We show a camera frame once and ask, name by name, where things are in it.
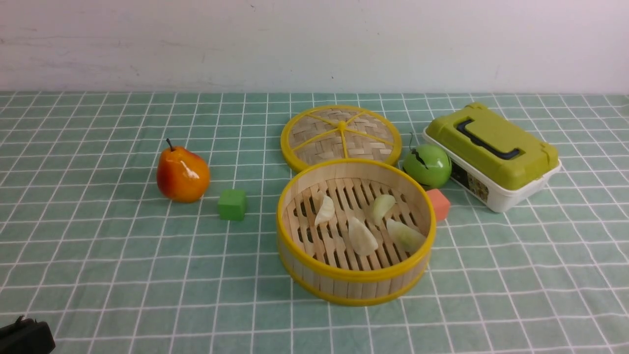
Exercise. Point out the orange red pear toy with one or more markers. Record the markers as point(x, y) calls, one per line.
point(182, 176)

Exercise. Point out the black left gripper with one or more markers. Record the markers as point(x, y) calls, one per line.
point(27, 336)

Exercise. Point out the white dumpling front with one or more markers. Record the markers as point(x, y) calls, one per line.
point(326, 210)

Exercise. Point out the green foam cube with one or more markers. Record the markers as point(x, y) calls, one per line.
point(232, 204)

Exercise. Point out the greenish dumpling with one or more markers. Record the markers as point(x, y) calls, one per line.
point(380, 206)

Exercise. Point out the white dumpling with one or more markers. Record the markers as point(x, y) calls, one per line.
point(363, 241)
point(326, 210)

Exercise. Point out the green apple toy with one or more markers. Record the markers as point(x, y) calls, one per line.
point(427, 164)

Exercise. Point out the white box green lid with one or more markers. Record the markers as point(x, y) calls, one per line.
point(497, 161)

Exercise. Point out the pale green dumpling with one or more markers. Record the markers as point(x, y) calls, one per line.
point(409, 239)

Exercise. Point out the bamboo steamer tray yellow rim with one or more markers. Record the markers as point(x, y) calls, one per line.
point(321, 259)

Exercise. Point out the orange foam cube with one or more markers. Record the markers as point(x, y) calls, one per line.
point(441, 205)

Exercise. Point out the woven steamer lid yellow rim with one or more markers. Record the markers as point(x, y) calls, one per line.
point(333, 132)

